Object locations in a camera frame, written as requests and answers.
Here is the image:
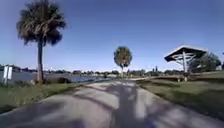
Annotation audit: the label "white sign on post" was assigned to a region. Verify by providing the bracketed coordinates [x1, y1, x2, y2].
[2, 65, 14, 85]

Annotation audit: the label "small palm tree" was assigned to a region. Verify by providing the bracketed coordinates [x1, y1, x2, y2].
[113, 46, 133, 79]

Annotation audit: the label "low dark bush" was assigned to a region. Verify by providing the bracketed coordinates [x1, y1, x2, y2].
[44, 76, 73, 85]

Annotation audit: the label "dark trees behind shelter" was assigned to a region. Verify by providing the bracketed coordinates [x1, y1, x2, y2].
[189, 51, 223, 74]

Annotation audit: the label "roofed shelter on posts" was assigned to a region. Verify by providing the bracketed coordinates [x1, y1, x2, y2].
[163, 45, 209, 83]

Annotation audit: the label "grass field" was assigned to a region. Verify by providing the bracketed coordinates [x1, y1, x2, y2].
[134, 71, 224, 123]

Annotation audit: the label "grass verge beside water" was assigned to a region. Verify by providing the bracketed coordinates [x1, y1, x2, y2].
[0, 81, 88, 114]

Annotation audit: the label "distant tree line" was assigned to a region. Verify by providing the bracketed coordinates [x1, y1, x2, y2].
[0, 64, 188, 77]

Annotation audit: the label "grey paved path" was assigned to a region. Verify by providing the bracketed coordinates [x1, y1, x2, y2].
[0, 78, 224, 128]

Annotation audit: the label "lake water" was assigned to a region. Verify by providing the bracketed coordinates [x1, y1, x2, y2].
[0, 70, 111, 84]

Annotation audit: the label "tall palm tree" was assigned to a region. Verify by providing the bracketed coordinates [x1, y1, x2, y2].
[16, 0, 68, 84]

